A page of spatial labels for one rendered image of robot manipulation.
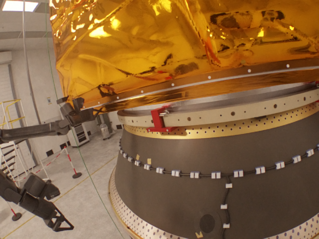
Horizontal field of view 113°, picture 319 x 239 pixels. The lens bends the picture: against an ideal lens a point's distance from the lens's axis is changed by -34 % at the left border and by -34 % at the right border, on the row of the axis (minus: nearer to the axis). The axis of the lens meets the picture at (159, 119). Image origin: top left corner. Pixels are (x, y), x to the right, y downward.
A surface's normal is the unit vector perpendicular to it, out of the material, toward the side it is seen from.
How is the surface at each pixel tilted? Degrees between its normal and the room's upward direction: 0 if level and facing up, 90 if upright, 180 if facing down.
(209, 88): 90
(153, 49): 86
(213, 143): 62
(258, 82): 90
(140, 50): 86
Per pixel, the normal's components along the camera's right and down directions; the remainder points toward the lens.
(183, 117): -0.51, 0.30
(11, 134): 0.43, -0.37
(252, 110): -0.27, 0.27
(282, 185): -0.25, -0.22
